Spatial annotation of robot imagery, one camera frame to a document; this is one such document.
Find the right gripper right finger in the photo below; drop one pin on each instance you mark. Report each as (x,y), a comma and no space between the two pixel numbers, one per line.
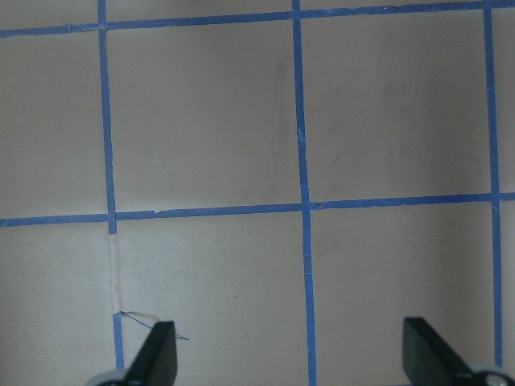
(427,359)

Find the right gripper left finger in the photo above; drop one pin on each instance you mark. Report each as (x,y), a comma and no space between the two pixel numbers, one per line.
(156,363)

